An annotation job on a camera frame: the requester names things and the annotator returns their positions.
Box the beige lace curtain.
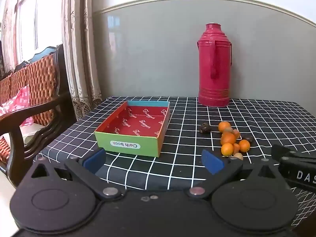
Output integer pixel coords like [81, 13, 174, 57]
[62, 0, 103, 120]

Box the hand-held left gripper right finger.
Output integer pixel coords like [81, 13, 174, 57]
[188, 149, 284, 200]

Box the colourful cardboard box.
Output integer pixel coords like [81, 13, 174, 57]
[94, 100, 171, 158]

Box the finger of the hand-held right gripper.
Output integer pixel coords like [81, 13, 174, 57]
[271, 144, 316, 165]

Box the window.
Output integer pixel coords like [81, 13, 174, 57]
[0, 0, 65, 66]

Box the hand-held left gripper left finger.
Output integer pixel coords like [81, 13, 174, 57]
[30, 149, 125, 200]

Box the red thermos flask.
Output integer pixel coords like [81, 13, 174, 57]
[197, 23, 233, 107]

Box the pink checked cloth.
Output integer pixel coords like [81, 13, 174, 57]
[0, 84, 34, 127]

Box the black white checked tablecloth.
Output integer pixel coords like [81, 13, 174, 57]
[33, 96, 316, 229]

